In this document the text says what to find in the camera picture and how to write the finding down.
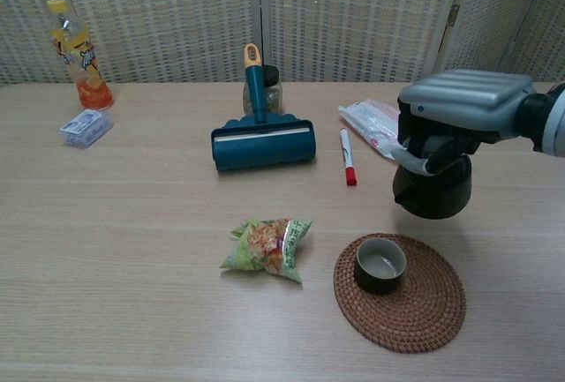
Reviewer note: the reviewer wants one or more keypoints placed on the white pink plastic packet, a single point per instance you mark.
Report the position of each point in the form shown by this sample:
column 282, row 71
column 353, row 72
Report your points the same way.
column 375, row 124

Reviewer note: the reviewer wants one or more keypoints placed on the brass screen hinge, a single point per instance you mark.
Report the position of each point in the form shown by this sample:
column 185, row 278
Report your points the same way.
column 453, row 15

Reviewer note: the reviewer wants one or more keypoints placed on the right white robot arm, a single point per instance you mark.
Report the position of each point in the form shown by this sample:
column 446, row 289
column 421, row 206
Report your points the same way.
column 554, row 122

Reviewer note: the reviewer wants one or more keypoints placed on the black teapot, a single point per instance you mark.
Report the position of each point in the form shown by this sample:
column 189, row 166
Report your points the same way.
column 437, row 196

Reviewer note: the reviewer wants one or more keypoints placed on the small black tea cup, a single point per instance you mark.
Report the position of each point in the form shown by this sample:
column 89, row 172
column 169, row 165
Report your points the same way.
column 379, row 278

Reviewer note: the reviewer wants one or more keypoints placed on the blue lint roller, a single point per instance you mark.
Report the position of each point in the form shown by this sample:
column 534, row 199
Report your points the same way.
column 265, row 150

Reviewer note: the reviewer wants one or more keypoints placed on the brown woven round coaster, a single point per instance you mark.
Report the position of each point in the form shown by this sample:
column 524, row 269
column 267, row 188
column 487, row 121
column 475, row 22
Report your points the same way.
column 424, row 311

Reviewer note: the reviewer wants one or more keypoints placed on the glass jar black lid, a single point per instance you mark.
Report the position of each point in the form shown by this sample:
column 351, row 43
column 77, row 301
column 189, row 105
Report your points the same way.
column 273, row 93

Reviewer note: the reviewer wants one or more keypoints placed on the woven folding screen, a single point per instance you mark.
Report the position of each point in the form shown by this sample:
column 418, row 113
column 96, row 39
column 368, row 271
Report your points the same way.
column 176, row 16

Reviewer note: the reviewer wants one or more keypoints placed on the green snack bag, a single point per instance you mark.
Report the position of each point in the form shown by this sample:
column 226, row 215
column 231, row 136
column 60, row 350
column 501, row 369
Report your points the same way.
column 265, row 249

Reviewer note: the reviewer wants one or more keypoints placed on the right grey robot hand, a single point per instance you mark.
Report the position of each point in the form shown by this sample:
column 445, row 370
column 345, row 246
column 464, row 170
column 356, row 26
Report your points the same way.
column 468, row 99

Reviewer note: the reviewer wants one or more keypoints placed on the small clear plastic box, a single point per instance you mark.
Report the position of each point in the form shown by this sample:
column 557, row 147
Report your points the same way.
column 86, row 130

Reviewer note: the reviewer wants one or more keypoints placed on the white marker red cap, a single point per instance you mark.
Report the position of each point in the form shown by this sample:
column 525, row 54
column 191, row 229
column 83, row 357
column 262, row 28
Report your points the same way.
column 347, row 152

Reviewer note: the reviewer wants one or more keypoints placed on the orange drink bottle yellow cap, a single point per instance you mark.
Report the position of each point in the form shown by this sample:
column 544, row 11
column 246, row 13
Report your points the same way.
column 88, row 77

